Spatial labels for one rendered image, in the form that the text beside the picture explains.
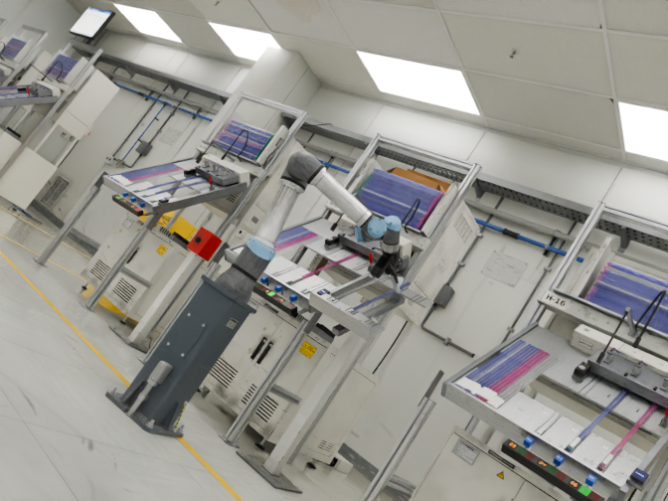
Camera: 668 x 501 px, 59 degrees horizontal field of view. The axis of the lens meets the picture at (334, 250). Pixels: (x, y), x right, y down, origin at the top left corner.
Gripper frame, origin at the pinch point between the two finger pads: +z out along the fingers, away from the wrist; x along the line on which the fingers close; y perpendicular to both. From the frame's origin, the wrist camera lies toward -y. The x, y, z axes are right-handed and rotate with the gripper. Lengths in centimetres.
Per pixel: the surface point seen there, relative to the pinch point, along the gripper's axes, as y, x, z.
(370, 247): 34, 36, 13
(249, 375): -41, 53, 66
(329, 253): 19, 53, 18
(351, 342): -22.5, -0.8, 18.3
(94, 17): 143, 523, 2
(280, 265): -8, 61, 16
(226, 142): 71, 207, 21
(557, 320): 59, -60, 21
